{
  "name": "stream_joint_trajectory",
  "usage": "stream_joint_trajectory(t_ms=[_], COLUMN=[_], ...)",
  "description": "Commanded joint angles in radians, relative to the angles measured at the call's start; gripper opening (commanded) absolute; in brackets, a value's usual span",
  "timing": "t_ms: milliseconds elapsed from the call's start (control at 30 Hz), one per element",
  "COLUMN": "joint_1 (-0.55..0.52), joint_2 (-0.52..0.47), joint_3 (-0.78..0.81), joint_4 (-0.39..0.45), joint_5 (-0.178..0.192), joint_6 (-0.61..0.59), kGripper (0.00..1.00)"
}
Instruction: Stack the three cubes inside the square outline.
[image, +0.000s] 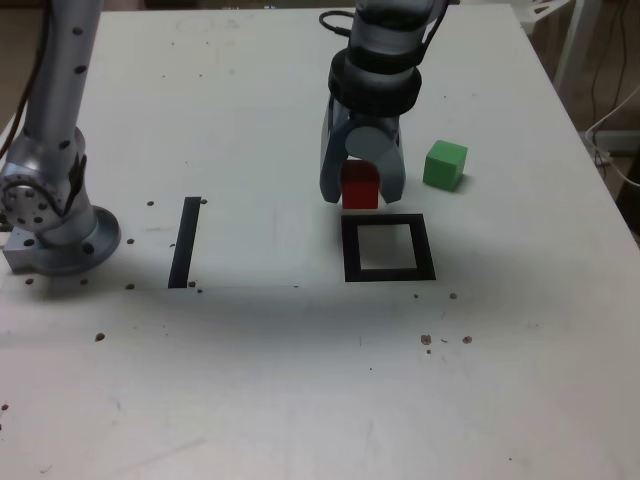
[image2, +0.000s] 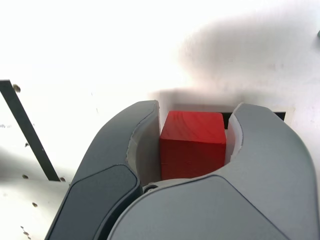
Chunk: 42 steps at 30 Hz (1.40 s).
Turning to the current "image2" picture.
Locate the black tape strip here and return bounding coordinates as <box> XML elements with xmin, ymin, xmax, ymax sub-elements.
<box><xmin>0</xmin><ymin>79</ymin><xmax>62</xmax><ymax>182</ymax></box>

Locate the red cube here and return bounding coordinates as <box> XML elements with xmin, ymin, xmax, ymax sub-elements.
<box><xmin>159</xmin><ymin>110</ymin><xmax>227</xmax><ymax>181</ymax></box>

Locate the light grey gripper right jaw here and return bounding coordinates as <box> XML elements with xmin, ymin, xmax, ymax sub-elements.
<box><xmin>104</xmin><ymin>101</ymin><xmax>320</xmax><ymax>240</ymax></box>

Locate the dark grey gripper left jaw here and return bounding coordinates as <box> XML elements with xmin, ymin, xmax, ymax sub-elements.
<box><xmin>46</xmin><ymin>99</ymin><xmax>161</xmax><ymax>240</ymax></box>

